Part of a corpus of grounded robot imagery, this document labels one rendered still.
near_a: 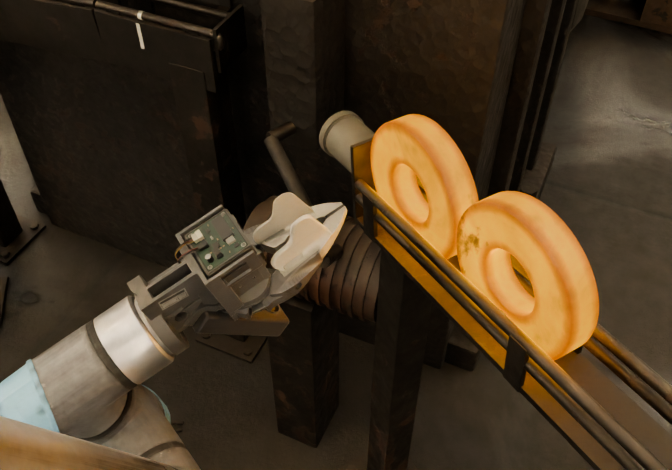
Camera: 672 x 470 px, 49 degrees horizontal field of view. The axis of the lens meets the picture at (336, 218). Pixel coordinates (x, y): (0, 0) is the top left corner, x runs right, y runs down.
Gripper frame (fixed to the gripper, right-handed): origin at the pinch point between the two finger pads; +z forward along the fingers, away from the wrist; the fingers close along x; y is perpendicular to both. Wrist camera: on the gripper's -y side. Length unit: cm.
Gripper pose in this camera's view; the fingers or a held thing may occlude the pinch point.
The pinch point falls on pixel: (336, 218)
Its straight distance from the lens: 73.4
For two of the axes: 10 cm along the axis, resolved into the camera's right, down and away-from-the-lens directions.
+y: -2.7, -5.6, -7.9
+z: 8.2, -5.6, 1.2
